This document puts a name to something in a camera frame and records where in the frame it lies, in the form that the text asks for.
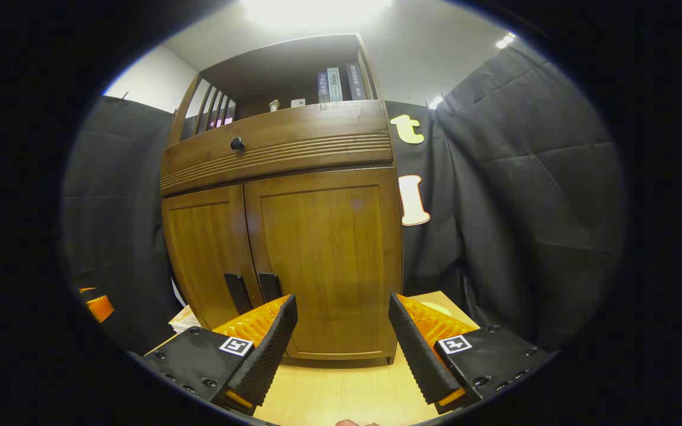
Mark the pale yellow round object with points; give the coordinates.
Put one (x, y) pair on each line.
(440, 307)

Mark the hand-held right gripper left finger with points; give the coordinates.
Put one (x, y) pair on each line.
(267, 349)

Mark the small white box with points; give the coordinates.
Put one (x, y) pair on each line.
(298, 102)

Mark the black round drawer knob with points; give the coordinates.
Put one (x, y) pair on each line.
(237, 144)

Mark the large ceiling light panel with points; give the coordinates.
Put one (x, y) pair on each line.
(317, 10)

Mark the black backdrop cloth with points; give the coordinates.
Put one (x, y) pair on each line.
(524, 207)

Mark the wooden cabinet door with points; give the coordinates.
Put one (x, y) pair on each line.
(205, 248)
(329, 254)

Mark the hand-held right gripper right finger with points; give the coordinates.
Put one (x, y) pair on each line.
(418, 355)

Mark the light grey book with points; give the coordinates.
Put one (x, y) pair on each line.
(334, 84)

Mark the small ceiling light panel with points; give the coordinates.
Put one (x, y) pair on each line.
(505, 40)

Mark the small pale figurine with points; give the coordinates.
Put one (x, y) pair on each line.
(274, 105)

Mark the wooden double-door shoe cabinet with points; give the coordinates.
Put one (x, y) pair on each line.
(293, 160)

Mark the small dark blue book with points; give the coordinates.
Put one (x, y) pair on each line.
(323, 89)

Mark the wooden cabinet drawer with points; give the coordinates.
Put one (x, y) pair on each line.
(305, 133)

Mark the tall dark book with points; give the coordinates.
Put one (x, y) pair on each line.
(356, 81)

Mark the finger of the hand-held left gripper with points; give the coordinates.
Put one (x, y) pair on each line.
(99, 307)

